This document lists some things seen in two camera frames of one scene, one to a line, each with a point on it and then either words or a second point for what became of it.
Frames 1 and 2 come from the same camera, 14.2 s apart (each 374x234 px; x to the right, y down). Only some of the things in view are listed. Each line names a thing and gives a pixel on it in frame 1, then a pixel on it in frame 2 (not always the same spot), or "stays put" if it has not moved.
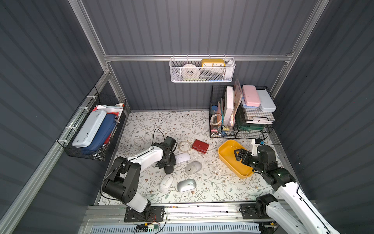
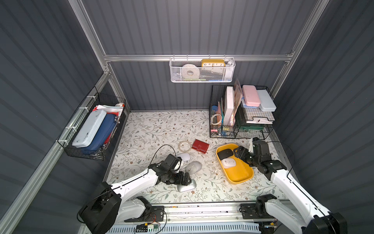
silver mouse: [186, 185] stays put
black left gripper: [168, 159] → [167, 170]
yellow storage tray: [227, 155] → [241, 172]
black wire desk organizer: [241, 111] stays put
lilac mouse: [182, 157] stays put
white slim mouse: [166, 182] → [228, 163]
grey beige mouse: [193, 167] stays put
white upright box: [229, 106] stays put
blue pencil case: [102, 135] stays put
